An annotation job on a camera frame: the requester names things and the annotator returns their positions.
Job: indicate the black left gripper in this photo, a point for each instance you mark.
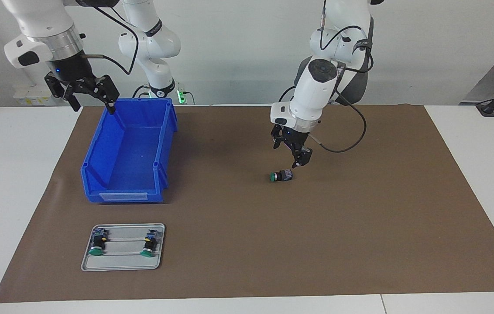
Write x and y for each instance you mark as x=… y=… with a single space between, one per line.
x=293 y=137

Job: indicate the green lit base connector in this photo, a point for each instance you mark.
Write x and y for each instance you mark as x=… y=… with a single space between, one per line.
x=181 y=96

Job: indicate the blue plastic storage bin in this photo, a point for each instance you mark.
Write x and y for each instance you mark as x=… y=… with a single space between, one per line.
x=129 y=161

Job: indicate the brown table mat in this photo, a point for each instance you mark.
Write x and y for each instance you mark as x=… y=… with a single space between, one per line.
x=295 y=240

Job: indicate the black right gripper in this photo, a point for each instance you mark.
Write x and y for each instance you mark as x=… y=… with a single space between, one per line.
x=72 y=72

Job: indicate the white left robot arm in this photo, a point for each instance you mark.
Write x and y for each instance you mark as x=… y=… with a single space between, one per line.
x=317 y=87

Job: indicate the silver metal tray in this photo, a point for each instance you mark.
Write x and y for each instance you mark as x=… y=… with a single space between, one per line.
x=120 y=261

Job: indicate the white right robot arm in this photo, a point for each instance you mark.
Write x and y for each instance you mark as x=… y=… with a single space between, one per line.
x=42 y=22

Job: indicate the white junction box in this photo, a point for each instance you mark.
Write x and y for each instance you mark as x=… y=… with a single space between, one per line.
x=29 y=98

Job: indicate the green push button switch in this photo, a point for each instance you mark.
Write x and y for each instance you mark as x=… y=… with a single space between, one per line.
x=97 y=244
x=149 y=244
x=279 y=176

